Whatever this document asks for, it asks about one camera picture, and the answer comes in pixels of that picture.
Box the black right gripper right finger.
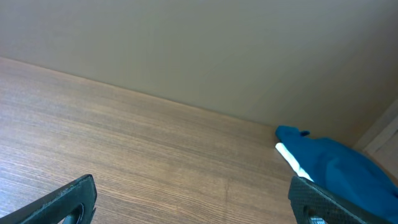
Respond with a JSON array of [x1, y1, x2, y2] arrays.
[[288, 176, 389, 224]]

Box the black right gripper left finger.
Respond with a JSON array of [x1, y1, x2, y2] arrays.
[[1, 174, 97, 224]]

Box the blue t-shirt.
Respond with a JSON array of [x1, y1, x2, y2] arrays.
[[275, 126, 397, 223]]

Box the white garment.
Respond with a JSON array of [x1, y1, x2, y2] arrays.
[[275, 142, 313, 182]]

